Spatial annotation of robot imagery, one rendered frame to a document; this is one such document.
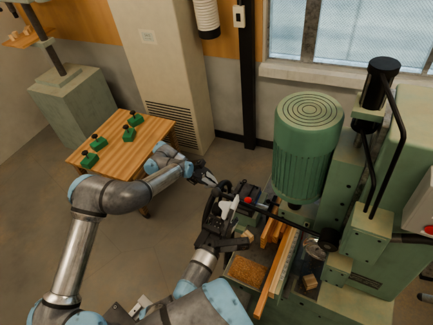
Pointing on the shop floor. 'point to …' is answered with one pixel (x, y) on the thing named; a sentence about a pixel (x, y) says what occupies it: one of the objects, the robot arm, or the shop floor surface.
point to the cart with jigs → (123, 147)
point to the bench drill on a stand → (64, 85)
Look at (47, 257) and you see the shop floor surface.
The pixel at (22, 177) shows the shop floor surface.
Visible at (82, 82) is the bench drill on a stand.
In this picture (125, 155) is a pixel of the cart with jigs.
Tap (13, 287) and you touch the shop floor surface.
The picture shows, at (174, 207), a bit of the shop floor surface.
